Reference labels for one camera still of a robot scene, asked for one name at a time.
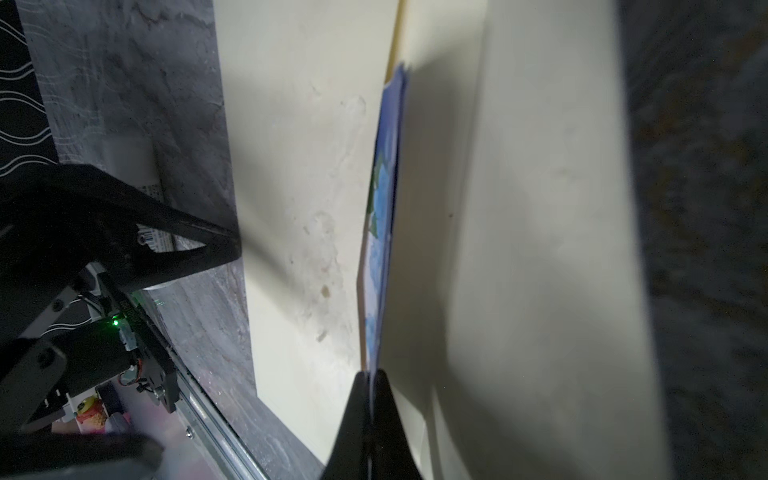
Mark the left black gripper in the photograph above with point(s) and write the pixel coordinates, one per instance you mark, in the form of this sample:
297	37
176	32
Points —
55	220

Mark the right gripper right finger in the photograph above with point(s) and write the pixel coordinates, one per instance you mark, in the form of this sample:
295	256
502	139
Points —
391	457

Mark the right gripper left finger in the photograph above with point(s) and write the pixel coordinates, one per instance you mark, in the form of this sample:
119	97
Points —
349	458

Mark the white glue stick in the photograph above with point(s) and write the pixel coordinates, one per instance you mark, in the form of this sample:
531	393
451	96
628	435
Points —
131	159

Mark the cream yellow envelope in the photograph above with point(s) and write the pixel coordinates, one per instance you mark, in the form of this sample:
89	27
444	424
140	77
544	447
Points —
515	333

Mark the blue bordered white letter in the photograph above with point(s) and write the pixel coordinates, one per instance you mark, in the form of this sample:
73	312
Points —
379	216

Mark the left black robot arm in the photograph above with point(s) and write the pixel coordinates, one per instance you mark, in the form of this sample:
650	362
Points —
78	342

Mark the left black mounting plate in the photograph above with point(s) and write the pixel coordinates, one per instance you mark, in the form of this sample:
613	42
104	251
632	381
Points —
158	368

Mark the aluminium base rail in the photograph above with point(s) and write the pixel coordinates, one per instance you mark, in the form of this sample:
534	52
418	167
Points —
198	441

